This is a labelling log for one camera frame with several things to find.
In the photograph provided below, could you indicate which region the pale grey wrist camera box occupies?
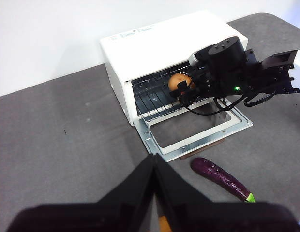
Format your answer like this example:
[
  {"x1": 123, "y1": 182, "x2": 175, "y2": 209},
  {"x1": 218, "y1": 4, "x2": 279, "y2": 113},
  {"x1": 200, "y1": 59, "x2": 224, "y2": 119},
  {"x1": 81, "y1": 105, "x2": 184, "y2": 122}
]
[{"x1": 188, "y1": 51, "x2": 202, "y2": 67}]

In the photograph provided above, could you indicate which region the oven door with beige handle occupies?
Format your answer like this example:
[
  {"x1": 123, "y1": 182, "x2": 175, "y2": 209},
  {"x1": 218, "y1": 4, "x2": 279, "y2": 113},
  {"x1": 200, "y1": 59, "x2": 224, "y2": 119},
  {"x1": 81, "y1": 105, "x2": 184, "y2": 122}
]
[{"x1": 134, "y1": 105, "x2": 254, "y2": 163}]

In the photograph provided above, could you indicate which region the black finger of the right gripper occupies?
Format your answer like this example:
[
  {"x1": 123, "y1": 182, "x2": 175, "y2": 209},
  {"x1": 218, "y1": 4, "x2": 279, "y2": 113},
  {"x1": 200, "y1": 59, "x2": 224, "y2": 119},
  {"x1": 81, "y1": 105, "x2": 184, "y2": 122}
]
[
  {"x1": 177, "y1": 80, "x2": 190, "y2": 91},
  {"x1": 169, "y1": 88, "x2": 198, "y2": 105}
]

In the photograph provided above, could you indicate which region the purple eggplant with green stem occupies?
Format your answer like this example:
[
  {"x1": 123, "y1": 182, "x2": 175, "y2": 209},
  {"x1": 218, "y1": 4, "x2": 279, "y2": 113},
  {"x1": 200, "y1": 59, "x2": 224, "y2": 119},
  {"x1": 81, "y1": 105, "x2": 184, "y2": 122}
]
[{"x1": 190, "y1": 157, "x2": 257, "y2": 203}]

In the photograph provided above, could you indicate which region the brown potato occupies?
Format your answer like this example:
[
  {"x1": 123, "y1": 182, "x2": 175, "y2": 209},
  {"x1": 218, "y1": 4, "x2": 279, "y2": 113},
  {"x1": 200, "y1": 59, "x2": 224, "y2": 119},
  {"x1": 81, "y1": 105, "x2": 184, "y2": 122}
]
[{"x1": 167, "y1": 73, "x2": 196, "y2": 93}]

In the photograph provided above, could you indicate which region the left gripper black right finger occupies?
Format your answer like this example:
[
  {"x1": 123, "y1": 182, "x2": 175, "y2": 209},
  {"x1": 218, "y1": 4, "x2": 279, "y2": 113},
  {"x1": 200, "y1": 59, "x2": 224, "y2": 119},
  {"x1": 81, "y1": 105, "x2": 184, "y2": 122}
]
[{"x1": 155, "y1": 156, "x2": 212, "y2": 223}]

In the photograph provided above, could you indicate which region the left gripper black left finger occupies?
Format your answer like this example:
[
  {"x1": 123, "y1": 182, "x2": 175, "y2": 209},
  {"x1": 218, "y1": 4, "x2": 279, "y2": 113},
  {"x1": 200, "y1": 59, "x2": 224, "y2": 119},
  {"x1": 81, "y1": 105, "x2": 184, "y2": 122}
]
[{"x1": 98, "y1": 154, "x2": 157, "y2": 218}]

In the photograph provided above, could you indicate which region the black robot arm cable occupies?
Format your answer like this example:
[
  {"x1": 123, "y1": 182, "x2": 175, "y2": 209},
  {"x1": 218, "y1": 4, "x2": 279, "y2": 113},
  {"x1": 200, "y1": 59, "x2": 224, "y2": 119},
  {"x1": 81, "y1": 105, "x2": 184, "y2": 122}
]
[{"x1": 185, "y1": 91, "x2": 280, "y2": 117}]

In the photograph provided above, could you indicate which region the wire oven rack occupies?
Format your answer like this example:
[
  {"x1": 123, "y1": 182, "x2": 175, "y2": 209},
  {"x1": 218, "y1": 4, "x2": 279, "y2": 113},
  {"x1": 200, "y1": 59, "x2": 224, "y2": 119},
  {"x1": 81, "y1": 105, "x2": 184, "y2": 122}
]
[{"x1": 131, "y1": 64, "x2": 213, "y2": 122}]

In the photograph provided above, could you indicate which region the cream Toshiba toaster oven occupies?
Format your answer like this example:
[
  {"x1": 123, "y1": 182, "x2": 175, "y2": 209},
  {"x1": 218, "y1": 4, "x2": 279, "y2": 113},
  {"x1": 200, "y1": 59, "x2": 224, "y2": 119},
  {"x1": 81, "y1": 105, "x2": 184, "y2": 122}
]
[{"x1": 99, "y1": 9, "x2": 249, "y2": 127}]

